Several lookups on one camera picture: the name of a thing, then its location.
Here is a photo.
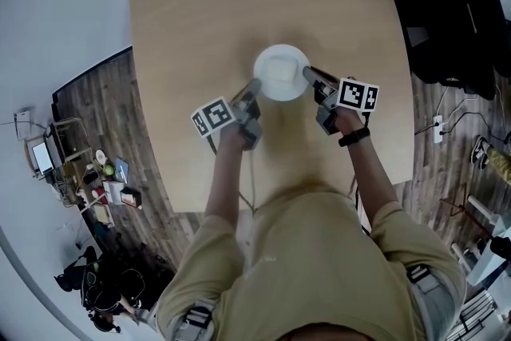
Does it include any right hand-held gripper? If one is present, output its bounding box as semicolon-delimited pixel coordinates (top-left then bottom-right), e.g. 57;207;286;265
303;65;381;137

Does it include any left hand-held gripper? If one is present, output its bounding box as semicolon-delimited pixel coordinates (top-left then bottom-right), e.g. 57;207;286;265
190;77;264;153

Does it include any white plate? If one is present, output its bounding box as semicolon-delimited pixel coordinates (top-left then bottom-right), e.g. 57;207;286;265
253;44;312;101

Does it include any person's right forearm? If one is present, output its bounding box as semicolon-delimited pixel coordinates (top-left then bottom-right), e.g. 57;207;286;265
335;107;400;236

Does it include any person's left forearm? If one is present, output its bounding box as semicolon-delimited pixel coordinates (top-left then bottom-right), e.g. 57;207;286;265
204;126;256;220

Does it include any beige wooden desk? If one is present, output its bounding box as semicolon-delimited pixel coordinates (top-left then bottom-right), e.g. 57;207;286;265
128;0;415;214

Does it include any black wristband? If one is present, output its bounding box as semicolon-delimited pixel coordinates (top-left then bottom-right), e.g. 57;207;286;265
338;126;371;148

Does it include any black office chair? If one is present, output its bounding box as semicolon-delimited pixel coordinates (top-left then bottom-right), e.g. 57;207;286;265
393;0;511;101

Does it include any white power strip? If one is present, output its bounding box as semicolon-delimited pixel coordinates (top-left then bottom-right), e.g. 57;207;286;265
432;113;445;144

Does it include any blue book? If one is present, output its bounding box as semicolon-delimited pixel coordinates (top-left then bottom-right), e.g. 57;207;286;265
114;157;131;183

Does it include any orange tissue box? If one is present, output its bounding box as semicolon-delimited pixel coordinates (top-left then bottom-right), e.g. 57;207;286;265
119;187;143;209

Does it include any person's khaki shirt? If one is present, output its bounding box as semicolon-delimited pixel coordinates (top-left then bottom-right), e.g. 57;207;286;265
157;182;468;341

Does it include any wooden stool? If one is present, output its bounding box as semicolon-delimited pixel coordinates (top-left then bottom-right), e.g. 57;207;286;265
50;117;93;165

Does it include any red tripod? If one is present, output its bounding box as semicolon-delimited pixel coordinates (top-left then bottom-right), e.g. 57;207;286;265
440;193;493;241

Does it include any open laptop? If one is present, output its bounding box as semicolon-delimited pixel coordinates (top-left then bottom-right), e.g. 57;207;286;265
30;141;56;177

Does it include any white side table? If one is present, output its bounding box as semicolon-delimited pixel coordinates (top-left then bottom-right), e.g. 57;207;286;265
465;194;511;286

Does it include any black backpack pile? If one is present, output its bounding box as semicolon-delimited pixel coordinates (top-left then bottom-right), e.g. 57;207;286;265
54;245;145;333

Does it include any white metal rack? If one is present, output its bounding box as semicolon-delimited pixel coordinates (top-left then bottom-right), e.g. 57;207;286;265
454;288;505;341

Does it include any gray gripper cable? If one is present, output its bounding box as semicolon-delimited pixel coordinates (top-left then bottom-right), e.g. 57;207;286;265
238;149;259;215

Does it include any white power cable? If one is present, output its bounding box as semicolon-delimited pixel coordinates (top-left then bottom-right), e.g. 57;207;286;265
436;85;478;123

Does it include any black floor cable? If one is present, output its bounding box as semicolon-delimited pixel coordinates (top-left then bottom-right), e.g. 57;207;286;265
414;111;511;143

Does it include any gray harness strap buckle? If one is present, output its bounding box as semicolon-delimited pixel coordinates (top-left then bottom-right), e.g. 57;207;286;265
171;301;219;340
406;263;445;295

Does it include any white wall box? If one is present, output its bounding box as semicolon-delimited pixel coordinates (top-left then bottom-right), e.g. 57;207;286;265
14;107;34;141

